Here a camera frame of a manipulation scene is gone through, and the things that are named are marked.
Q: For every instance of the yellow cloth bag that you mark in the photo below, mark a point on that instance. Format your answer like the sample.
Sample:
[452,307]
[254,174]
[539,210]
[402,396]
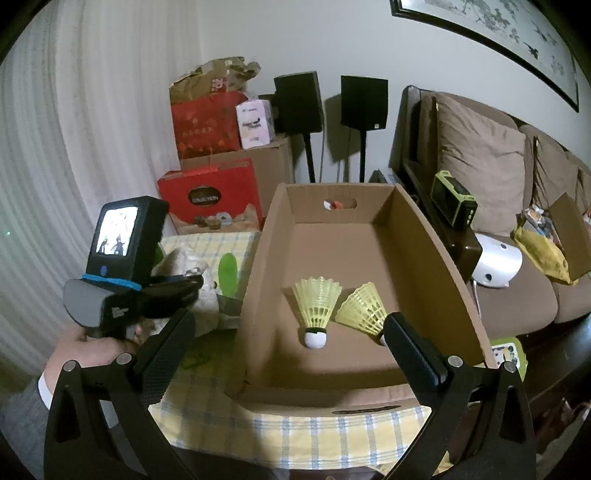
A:
[542,251]

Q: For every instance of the person's left forearm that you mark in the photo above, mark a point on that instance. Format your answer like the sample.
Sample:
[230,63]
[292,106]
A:
[23,415]

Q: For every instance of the white rounded plastic shell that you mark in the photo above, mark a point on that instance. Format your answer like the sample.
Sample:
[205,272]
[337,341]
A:
[496,261]

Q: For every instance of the yellow blue checked tablecloth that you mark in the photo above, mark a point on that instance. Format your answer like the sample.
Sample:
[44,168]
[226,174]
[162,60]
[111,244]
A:
[286,434]

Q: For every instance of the yellow shuttlecock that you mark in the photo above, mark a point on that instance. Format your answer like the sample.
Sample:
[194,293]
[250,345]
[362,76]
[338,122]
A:
[362,309]
[316,304]

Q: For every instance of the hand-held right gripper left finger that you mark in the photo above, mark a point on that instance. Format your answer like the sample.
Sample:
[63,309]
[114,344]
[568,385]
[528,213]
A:
[171,350]

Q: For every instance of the small white printed box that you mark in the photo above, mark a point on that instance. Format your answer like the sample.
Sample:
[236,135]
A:
[255,122]

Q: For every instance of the small open cardboard box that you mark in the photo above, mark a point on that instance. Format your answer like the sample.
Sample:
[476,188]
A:
[575,240]

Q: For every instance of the green black handheld device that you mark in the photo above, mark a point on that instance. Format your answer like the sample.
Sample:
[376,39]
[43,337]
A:
[452,201]

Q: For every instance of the red patterned box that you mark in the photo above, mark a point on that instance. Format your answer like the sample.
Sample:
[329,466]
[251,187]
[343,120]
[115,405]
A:
[205,124]

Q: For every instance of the beige plush toy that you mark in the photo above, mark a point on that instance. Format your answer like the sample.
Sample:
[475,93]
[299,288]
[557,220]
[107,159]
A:
[184,263]

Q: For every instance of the brown sofa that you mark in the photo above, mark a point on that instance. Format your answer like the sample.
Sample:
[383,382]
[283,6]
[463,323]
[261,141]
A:
[512,295]

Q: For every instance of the black speaker on stand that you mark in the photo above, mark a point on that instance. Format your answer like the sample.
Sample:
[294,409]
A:
[298,101]
[364,101]

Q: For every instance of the large brown cushion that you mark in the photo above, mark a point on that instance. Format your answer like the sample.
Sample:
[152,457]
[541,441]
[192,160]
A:
[480,157]

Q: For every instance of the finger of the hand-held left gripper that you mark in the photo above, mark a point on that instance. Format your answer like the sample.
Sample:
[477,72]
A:
[168,305]
[178,285]

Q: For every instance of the red gift box oval label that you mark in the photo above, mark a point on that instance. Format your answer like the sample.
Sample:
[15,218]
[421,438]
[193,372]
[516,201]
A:
[217,189]

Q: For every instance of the framed ink painting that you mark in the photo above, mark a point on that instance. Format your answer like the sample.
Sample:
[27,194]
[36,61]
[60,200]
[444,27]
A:
[489,23]

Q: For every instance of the dark olive pouch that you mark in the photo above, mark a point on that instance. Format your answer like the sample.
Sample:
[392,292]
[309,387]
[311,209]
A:
[229,307]

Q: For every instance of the green framed small device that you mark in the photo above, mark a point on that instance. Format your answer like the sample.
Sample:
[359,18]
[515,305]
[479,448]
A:
[508,357]

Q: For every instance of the person's left hand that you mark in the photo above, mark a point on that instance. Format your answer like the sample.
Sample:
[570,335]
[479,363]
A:
[85,348]

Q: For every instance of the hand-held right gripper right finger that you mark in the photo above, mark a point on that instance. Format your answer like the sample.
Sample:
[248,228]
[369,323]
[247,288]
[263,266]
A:
[411,346]

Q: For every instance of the closed brown cardboard box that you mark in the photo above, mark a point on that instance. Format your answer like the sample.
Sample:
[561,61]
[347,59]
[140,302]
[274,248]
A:
[272,161]

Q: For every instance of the crumpled brown paper bag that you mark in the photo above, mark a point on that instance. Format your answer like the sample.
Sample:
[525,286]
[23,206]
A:
[207,78]

